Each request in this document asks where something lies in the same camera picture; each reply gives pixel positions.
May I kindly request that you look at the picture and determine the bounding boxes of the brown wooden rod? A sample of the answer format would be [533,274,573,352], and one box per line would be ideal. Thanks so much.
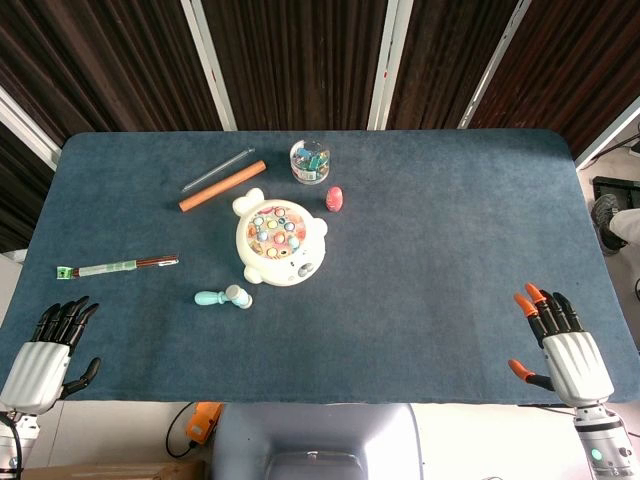
[178,159,267,213]

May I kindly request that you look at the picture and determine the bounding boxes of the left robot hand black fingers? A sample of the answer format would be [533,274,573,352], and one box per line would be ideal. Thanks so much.
[0,295,102,415]

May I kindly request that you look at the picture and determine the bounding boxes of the clear jar of binder clips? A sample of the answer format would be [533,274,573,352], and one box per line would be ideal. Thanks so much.
[289,139,333,185]

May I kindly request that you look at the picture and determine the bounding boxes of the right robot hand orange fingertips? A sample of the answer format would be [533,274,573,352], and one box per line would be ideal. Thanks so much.
[507,282,615,407]

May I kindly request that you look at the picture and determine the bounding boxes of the black floor cable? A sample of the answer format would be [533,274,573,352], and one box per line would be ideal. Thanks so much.
[166,401,201,457]

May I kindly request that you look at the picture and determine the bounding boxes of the cream bear whack-a-mole toy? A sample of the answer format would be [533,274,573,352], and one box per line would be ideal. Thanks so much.
[231,187,330,288]

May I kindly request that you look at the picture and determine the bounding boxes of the teal toy hammer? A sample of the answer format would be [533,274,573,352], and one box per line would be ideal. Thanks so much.
[194,284,254,309]

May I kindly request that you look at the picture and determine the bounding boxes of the white trouser leg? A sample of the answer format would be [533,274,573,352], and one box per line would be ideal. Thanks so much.
[608,207,640,246]

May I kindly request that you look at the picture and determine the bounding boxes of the clear glass tube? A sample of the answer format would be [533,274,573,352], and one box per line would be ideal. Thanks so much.
[181,146,256,194]

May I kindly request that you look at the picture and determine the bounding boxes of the grey sneaker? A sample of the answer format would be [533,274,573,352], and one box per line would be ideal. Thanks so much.
[590,193,629,256]

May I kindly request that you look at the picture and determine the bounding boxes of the white partition post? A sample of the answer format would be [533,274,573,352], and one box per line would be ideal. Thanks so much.
[0,87,62,171]
[574,94,640,172]
[179,0,238,132]
[457,0,532,130]
[367,0,415,131]

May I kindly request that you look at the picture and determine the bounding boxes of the blue table cloth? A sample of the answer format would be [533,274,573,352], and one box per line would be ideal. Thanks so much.
[0,128,640,405]

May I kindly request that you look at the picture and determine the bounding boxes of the black box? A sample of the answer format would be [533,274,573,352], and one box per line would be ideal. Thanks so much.
[592,175,640,207]

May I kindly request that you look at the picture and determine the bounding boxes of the grey robot torso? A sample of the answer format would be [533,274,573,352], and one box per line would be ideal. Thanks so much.
[212,402,425,480]

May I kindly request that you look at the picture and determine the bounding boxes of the wrapped brown chopsticks pack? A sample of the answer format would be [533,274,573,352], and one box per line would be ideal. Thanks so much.
[56,253,181,280]

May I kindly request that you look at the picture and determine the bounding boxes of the orange device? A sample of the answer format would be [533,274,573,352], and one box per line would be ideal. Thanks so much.
[185,401,224,444]

